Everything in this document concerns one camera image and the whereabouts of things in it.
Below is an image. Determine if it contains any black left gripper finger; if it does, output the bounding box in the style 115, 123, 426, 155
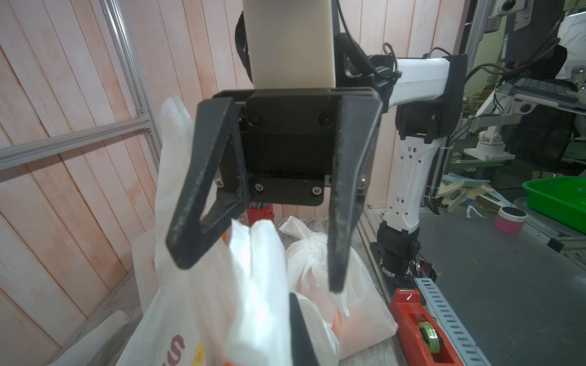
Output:
289, 293, 319, 366

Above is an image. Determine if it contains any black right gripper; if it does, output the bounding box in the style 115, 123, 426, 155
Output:
166, 88, 382, 293

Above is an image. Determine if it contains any white plastic bag front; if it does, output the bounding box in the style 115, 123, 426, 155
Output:
280, 217, 398, 365

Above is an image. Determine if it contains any white printed bag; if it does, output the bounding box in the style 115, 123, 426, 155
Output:
49, 310, 130, 366
115, 95, 340, 366

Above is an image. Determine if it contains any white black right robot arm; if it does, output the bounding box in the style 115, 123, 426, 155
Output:
166, 1, 467, 293

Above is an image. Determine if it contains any red cup of pens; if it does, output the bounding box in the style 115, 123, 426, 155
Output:
246, 202, 275, 227

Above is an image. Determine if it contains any red tape dispenser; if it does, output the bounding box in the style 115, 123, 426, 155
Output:
388, 289, 464, 366

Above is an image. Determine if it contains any white printed bag back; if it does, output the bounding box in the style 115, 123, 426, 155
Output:
49, 310, 130, 366

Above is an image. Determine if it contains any green plastic tray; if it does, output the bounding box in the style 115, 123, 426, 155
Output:
523, 176, 585, 233

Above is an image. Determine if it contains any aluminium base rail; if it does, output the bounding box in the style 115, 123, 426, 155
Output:
358, 206, 490, 365

